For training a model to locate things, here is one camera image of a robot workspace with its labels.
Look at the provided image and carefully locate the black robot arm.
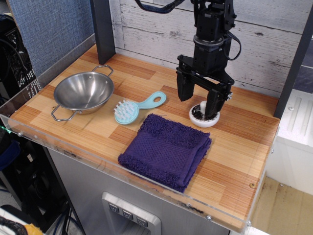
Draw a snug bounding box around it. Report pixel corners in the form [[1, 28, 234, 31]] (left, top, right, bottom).
[[177, 0, 238, 122]]

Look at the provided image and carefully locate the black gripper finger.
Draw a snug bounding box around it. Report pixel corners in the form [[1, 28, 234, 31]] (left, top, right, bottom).
[[205, 89, 228, 119], [177, 69, 195, 101]]

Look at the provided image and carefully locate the dark grey right post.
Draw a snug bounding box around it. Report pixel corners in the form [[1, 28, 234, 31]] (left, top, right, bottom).
[[273, 6, 313, 118]]

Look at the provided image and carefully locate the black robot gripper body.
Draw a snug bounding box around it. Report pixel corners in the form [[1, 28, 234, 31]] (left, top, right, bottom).
[[177, 39, 234, 100]]

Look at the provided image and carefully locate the yellow object at bottom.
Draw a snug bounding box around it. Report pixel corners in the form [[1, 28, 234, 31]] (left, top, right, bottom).
[[24, 224, 44, 235]]

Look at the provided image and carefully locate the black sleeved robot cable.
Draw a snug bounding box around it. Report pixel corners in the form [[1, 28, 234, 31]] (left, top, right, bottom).
[[134, 0, 186, 15]]

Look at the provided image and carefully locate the light blue scrub brush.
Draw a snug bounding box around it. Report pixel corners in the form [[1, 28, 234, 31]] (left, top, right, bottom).
[[113, 91, 167, 125]]

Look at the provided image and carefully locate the stainless steel pot with handles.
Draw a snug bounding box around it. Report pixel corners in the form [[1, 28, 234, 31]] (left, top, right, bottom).
[[51, 65, 114, 121]]

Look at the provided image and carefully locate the dark grey left post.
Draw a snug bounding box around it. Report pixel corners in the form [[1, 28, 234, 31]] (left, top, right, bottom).
[[90, 0, 116, 65]]

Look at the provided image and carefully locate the silver panel with buttons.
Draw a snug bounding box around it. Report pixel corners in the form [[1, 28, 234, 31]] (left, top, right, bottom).
[[102, 192, 162, 235]]

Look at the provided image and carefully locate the clear acrylic table guard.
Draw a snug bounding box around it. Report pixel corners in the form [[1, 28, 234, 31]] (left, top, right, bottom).
[[0, 78, 279, 233]]

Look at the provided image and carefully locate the dark grey post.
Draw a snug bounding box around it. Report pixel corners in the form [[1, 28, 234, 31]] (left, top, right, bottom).
[[90, 0, 116, 65], [273, 6, 313, 118]]

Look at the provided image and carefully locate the purple folded towel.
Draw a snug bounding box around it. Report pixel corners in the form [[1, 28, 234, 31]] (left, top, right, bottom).
[[118, 114, 212, 192]]

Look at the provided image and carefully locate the black plastic crate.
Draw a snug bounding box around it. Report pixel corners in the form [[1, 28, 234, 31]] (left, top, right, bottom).
[[0, 14, 36, 97]]

